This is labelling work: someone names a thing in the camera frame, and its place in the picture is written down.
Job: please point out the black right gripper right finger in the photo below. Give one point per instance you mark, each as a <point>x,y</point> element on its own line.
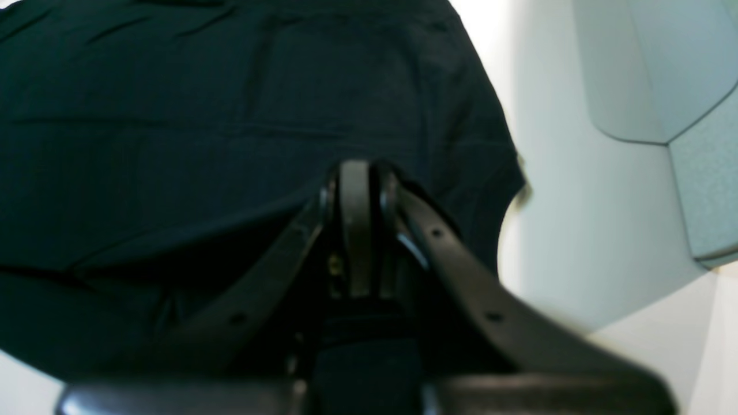
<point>484,351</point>

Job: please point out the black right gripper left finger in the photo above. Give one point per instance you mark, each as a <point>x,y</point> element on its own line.
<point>250,351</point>

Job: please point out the black T-shirt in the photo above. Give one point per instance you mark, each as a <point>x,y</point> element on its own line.
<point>151,150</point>

